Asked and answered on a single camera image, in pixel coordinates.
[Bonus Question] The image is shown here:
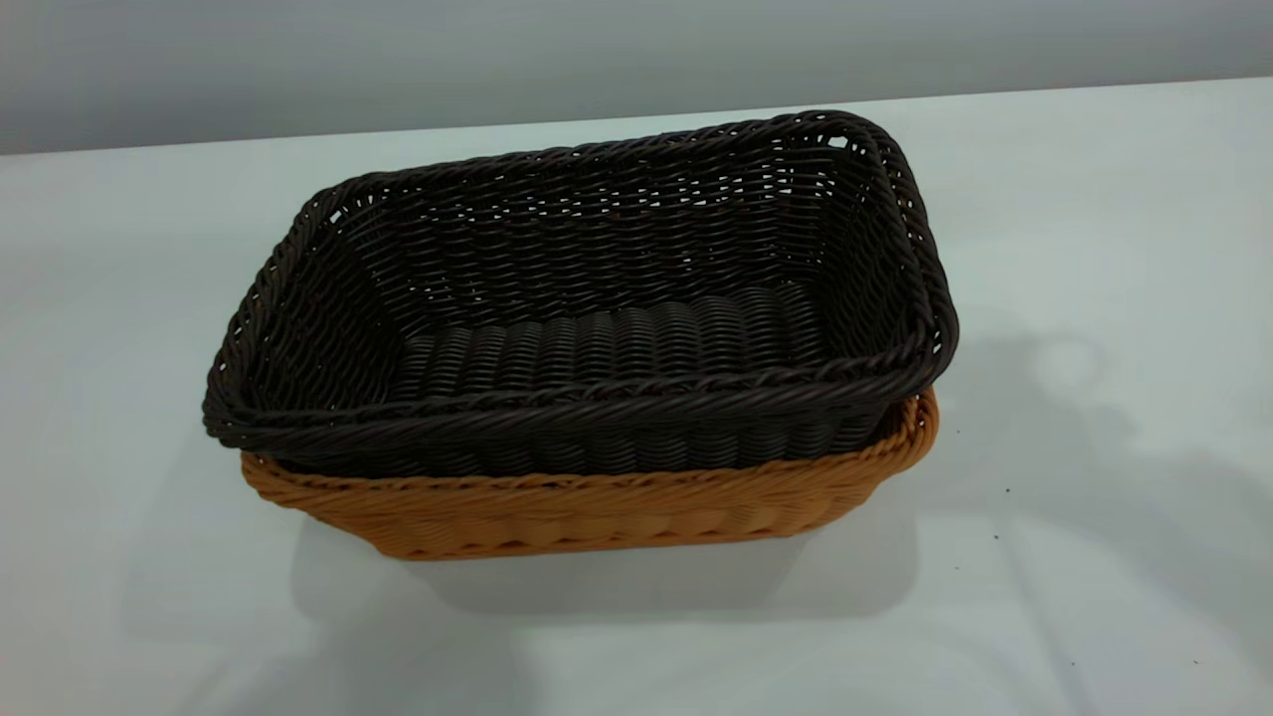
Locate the dark brown wicker basket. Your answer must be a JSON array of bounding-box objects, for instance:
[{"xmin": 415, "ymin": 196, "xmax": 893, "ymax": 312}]
[{"xmin": 202, "ymin": 109, "xmax": 961, "ymax": 480}]

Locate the light brown wicker basket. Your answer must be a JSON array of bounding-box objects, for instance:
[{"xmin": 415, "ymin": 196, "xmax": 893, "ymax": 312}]
[{"xmin": 241, "ymin": 388, "xmax": 939, "ymax": 563}]

